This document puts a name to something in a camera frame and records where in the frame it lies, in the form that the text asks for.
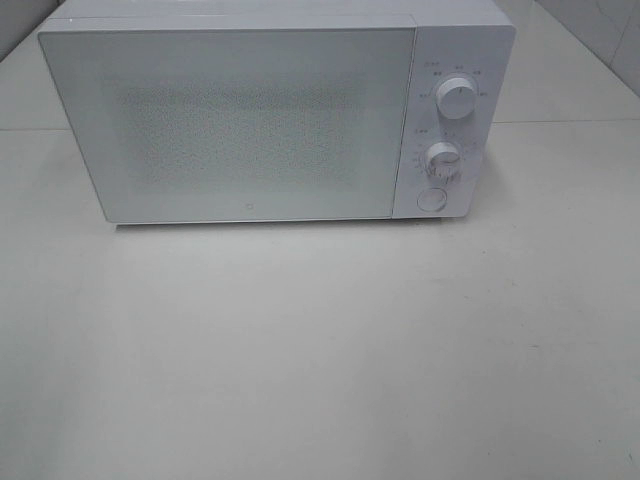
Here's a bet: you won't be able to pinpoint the round white door button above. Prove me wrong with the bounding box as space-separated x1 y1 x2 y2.
416 188 447 213

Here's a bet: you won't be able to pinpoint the white timer knob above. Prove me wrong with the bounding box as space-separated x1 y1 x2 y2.
426 142 461 180

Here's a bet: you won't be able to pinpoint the white microwave door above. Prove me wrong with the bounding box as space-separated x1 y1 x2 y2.
39 28 414 224

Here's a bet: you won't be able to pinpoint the upper white power knob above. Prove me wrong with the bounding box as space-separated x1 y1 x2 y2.
435 75 478 120

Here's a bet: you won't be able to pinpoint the white microwave oven body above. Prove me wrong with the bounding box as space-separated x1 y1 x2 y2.
38 1 516 223

